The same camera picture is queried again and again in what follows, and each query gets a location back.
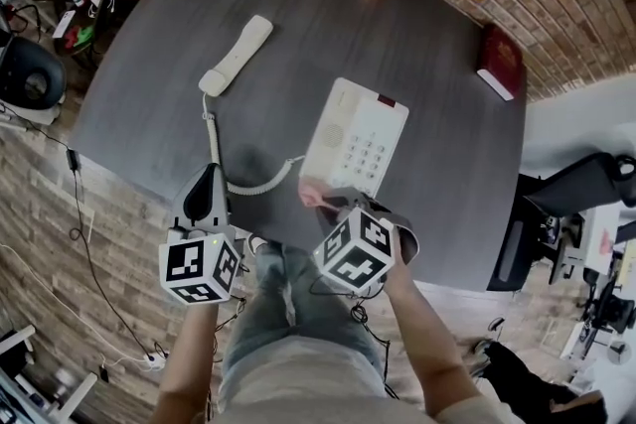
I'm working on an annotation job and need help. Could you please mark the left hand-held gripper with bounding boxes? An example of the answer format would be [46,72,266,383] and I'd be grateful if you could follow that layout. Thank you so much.
[158,163,243,308]

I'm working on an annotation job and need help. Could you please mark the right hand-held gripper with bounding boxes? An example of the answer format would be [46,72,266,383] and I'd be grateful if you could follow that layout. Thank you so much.
[313,189,421,292]

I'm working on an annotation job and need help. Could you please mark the pink cloth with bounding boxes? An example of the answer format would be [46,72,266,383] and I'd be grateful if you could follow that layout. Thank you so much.
[296,176,342,210]

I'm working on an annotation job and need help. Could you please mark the white telephone base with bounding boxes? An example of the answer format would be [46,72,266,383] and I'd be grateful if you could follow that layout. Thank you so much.
[298,76,410,198]

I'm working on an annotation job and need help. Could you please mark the person's left forearm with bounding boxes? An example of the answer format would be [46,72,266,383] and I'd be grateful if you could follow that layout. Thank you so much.
[157,302,223,424]

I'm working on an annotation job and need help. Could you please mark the person's right forearm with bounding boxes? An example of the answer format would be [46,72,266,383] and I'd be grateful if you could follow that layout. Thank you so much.
[385,257,491,418]

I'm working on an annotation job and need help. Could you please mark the white telephone handset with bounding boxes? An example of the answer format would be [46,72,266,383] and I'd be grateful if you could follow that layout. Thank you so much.
[198,14,274,98]

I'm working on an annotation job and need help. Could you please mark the person's grey shoe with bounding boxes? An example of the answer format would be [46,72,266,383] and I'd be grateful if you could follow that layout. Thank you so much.
[246,233,269,257]

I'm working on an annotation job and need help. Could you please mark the person's blue jeans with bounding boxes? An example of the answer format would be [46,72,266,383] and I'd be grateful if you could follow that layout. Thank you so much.
[218,240,389,393]

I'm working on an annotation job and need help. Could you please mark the black office chair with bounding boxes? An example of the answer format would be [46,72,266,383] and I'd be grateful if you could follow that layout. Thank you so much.
[519,152,636,217]
[486,173,548,293]

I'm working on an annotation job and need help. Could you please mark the person's beige shirt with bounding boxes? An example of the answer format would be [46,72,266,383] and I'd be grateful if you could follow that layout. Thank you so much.
[213,350,513,424]

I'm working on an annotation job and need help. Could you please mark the red hardcover book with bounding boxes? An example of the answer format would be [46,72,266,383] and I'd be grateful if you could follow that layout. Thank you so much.
[475,22,527,102]

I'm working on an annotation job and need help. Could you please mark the white smartphone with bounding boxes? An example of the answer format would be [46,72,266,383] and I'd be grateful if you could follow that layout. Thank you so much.
[52,9,77,39]

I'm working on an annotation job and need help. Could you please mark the white cardboard box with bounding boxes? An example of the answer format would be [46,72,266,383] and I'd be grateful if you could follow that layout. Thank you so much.
[580,203,636,269]

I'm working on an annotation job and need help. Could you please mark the white coiled phone cord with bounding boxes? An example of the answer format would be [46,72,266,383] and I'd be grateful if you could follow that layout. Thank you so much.
[201,91,307,196]

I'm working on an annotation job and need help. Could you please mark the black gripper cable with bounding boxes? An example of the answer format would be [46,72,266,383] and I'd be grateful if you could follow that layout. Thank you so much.
[213,262,249,363]
[310,277,394,398]

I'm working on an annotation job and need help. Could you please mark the black floor cable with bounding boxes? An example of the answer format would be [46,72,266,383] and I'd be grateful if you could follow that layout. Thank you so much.
[68,168,153,358]

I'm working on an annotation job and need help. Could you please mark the white floor cable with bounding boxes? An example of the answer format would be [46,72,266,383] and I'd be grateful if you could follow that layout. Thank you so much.
[0,242,150,366]

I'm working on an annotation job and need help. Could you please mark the white desk frame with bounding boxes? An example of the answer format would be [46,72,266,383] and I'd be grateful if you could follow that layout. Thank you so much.
[0,325,98,424]

